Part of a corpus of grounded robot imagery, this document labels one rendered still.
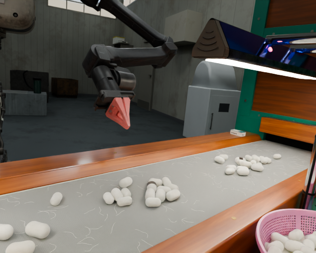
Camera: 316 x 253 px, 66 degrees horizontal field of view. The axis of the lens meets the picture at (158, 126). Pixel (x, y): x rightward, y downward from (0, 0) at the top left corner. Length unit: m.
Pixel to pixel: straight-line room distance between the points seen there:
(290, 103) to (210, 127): 2.44
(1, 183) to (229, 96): 3.42
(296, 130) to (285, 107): 0.14
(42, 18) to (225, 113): 7.98
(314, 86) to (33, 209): 1.11
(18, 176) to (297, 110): 1.09
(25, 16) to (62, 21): 9.28
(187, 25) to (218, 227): 4.93
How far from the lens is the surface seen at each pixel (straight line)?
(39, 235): 0.43
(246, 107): 1.33
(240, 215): 0.49
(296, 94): 1.25
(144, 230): 0.45
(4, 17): 0.98
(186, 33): 5.20
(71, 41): 10.19
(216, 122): 3.68
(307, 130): 1.16
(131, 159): 0.70
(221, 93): 3.65
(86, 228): 0.45
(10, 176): 0.60
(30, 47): 10.11
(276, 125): 1.20
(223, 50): 0.47
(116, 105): 0.62
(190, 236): 0.40
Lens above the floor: 0.99
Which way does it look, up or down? 11 degrees down
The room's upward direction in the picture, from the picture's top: 5 degrees clockwise
